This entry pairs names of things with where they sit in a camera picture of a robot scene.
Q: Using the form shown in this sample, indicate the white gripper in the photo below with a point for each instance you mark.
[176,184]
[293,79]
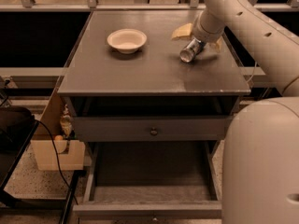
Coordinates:
[203,34]

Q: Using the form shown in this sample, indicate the silver blue redbull can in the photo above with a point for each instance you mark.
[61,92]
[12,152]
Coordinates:
[189,53]

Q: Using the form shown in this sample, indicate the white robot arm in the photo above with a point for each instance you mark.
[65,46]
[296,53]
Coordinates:
[260,169]

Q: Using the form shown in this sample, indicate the grey wooden drawer cabinet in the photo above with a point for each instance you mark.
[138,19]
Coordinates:
[153,81]

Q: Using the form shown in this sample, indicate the round brass drawer knob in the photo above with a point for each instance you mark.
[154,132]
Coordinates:
[153,132]

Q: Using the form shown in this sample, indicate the grey top drawer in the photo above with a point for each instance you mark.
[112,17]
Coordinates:
[135,129]

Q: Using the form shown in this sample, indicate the open grey middle drawer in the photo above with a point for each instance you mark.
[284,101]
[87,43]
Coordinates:
[152,181]

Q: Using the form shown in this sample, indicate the white bowl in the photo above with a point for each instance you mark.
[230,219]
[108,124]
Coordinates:
[127,41]

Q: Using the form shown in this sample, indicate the cardboard box with items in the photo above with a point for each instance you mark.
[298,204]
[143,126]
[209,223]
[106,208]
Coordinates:
[52,150]

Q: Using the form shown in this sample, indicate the black cart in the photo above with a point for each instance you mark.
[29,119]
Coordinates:
[17,127]

